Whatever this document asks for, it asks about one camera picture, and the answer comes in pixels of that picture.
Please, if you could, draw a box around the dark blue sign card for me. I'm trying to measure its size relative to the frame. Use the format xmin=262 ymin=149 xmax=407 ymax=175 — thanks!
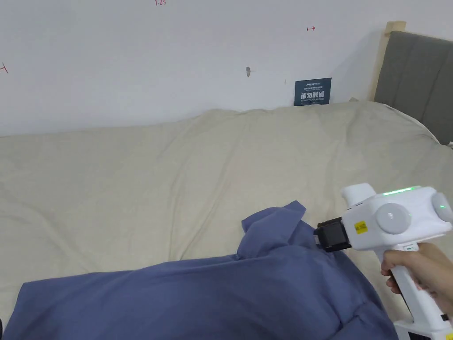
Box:
xmin=294 ymin=77 xmax=333 ymax=106

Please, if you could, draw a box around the bed with beige sheet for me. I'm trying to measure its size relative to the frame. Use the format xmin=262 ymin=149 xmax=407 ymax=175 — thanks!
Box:
xmin=0 ymin=100 xmax=453 ymax=340

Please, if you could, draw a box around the dark blue shirt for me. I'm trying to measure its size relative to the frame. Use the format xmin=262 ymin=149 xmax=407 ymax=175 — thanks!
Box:
xmin=0 ymin=200 xmax=399 ymax=340

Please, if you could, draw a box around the grey padded headboard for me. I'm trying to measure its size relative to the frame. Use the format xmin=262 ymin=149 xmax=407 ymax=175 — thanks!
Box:
xmin=373 ymin=30 xmax=453 ymax=145

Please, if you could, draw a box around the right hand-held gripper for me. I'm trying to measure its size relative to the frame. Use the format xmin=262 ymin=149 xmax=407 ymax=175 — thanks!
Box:
xmin=313 ymin=183 xmax=453 ymax=340

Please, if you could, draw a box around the person's right hand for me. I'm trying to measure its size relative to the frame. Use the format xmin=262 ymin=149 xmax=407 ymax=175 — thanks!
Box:
xmin=380 ymin=243 xmax=453 ymax=312

